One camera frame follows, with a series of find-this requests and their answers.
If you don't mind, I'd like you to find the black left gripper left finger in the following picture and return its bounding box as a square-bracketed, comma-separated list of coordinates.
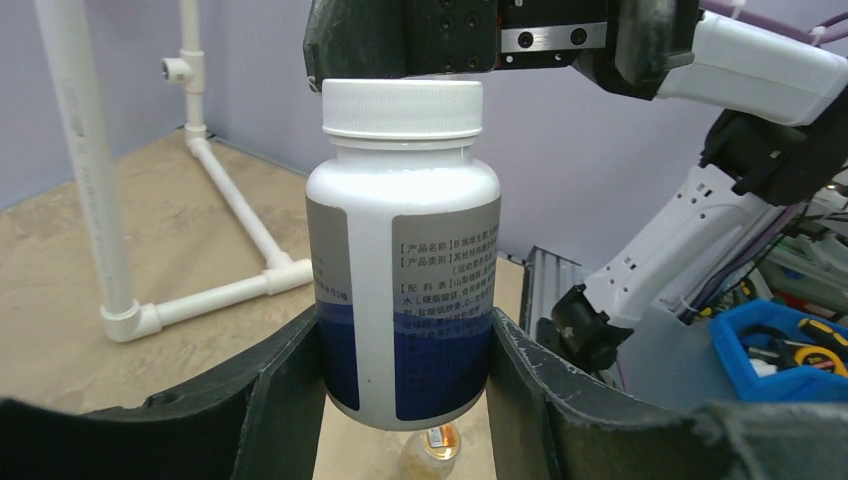
[1, 310, 325, 479]

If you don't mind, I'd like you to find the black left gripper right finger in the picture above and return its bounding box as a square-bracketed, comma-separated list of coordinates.
[486, 310, 847, 479]

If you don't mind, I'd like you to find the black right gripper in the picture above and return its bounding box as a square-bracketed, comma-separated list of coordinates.
[302, 0, 699, 100]

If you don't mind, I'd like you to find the white capped dark pill bottle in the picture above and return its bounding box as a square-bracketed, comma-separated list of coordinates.
[304, 135, 503, 433]

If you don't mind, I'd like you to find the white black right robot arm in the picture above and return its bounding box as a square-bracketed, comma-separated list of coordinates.
[303, 1, 847, 372]

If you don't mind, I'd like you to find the amber pill bottle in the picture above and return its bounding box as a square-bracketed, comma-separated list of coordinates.
[398, 423, 461, 480]

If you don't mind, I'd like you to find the blue parts bin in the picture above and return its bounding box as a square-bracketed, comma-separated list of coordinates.
[708, 300, 847, 403]

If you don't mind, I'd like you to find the white PVC pipe frame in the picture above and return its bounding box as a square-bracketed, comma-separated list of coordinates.
[34, 1, 312, 343]

